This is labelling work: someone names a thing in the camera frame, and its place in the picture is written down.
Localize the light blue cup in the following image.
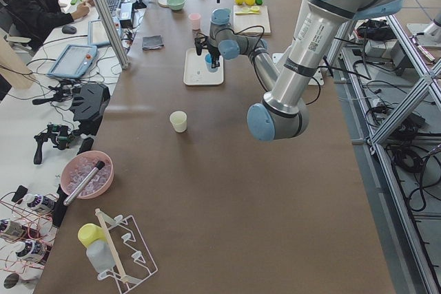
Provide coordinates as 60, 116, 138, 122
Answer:
205, 53, 218, 72

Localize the cream rabbit tray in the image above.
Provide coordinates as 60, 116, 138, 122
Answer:
183, 48, 224, 86

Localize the whole lemon middle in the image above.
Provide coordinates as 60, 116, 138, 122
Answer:
243, 0, 256, 6

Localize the pink cup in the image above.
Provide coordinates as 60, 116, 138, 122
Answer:
188, 13, 201, 30

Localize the wooden cutting board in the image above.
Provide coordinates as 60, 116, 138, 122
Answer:
232, 5, 271, 34

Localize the green bowl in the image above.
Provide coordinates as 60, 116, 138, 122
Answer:
167, 0, 186, 11

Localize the yellow plastic knife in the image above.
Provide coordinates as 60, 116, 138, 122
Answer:
234, 11, 260, 15

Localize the grey folded cloth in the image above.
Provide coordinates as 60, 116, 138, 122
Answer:
142, 35, 164, 50

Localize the cream white cup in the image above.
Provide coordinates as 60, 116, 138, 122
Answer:
169, 110, 187, 133

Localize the blue teach pendant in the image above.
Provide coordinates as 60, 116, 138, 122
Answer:
47, 44, 98, 79
88, 20, 110, 48

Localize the computer mouse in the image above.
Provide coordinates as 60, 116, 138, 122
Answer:
61, 25, 76, 34

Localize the metal muddler in bowl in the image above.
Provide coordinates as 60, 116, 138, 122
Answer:
63, 160, 105, 206

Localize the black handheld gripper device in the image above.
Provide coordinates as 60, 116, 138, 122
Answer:
33, 123, 80, 165

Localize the pink ice bowl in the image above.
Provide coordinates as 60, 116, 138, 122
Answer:
61, 150, 114, 200

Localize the yellow cup on rack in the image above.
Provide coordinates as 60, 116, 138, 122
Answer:
77, 223, 105, 248

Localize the clear cup on rack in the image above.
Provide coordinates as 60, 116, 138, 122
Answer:
86, 240, 116, 273

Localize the white wire cup rack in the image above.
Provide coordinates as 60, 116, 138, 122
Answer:
95, 209, 158, 293

